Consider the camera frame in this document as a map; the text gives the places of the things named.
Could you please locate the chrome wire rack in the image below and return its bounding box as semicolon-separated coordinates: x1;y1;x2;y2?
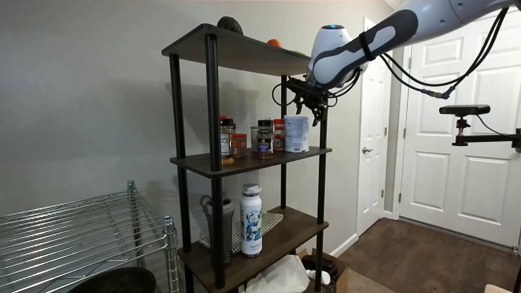
0;179;182;293

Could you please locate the white open door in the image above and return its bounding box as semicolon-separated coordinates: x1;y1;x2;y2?
354;16;393;236

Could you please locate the black round bowl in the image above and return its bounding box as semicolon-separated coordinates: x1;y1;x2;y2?
68;265;159;293

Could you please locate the white panelled door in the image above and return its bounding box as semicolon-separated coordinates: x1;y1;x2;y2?
398;13;521;250

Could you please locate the brown cardboard box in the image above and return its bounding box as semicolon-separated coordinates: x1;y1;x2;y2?
302;250;397;293

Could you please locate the dark grey tumbler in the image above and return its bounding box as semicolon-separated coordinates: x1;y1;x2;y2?
198;193;235;265

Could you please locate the white plastic bag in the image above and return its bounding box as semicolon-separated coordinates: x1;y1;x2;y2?
237;252;310;293

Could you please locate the small orange jar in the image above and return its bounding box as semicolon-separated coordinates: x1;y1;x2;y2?
231;131;248;157

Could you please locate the black round object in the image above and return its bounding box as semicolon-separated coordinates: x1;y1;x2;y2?
216;14;244;37

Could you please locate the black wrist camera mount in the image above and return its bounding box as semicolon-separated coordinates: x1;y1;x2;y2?
283;76;312;104

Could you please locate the black camera on stand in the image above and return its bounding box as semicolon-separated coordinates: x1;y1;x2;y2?
437;102;521;152

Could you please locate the dark wooden shelf unit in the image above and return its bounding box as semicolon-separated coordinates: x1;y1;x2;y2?
161;22;336;293

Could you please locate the seasoning jar dark label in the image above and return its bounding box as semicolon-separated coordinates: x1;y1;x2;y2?
255;118;275;154

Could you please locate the white cylindrical container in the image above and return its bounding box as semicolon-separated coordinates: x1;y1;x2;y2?
283;113;312;154

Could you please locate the red lid spice shaker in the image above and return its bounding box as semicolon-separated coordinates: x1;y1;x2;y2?
271;117;286;152

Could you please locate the black item in box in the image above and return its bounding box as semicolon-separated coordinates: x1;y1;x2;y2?
299;253;338;289

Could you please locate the white floral water bottle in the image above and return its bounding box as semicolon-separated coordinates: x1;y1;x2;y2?
239;182;263;258

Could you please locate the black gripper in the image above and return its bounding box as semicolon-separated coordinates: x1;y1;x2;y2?
301;86;330;126

